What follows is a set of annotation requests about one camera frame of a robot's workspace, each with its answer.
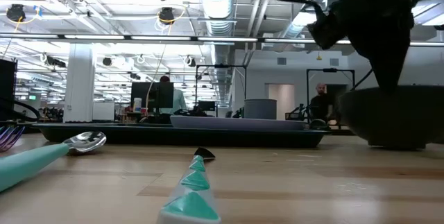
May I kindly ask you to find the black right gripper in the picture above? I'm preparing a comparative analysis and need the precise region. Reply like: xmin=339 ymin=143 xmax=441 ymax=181
xmin=332 ymin=0 xmax=416 ymax=94

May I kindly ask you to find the dark grey bowl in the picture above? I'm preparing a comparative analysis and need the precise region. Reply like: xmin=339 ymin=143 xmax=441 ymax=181
xmin=338 ymin=84 xmax=444 ymax=150

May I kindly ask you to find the dark green tray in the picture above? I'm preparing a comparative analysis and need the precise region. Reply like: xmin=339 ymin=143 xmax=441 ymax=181
xmin=33 ymin=121 xmax=330 ymax=149

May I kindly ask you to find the person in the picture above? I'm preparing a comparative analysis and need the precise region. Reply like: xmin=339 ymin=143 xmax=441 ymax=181
xmin=309 ymin=83 xmax=334 ymax=121
xmin=158 ymin=75 xmax=188 ymax=116

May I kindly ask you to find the LED light bar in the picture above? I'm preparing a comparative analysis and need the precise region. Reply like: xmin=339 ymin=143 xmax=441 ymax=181
xmin=0 ymin=32 xmax=444 ymax=48

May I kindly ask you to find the white column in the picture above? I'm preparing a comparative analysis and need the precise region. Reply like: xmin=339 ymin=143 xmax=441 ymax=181
xmin=63 ymin=42 xmax=96 ymax=123

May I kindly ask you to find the black panel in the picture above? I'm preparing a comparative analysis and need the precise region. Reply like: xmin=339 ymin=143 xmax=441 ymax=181
xmin=0 ymin=58 xmax=18 ymax=123

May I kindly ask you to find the white cabinet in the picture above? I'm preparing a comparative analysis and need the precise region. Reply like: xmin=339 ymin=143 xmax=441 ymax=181
xmin=92 ymin=101 xmax=116 ymax=122

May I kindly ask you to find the small black monitor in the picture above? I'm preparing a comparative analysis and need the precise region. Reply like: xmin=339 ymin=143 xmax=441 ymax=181
xmin=197 ymin=100 xmax=217 ymax=112

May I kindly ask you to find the black ceiling cable reel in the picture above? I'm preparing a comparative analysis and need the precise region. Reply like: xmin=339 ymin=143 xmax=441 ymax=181
xmin=158 ymin=6 xmax=176 ymax=26
xmin=6 ymin=3 xmax=27 ymax=23

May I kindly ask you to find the black rig frame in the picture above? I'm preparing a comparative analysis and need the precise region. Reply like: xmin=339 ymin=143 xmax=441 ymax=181
xmin=305 ymin=67 xmax=356 ymax=121
xmin=194 ymin=63 xmax=248 ymax=118

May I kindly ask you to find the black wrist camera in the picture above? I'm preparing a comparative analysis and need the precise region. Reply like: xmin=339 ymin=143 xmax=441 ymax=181
xmin=307 ymin=7 xmax=350 ymax=51

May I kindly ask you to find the black aluminium table frame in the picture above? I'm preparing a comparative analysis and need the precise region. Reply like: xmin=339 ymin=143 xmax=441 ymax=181
xmin=13 ymin=121 xmax=357 ymax=137

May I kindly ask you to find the silver ceiling duct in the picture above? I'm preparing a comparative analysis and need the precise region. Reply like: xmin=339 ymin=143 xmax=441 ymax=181
xmin=198 ymin=0 xmax=237 ymax=109

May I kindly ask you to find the teal handled spoon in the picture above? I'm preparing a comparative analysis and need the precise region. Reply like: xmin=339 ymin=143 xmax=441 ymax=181
xmin=0 ymin=130 xmax=108 ymax=193

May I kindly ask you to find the teal patterned handle knife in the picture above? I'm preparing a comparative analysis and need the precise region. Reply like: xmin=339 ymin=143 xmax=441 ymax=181
xmin=156 ymin=146 xmax=223 ymax=224

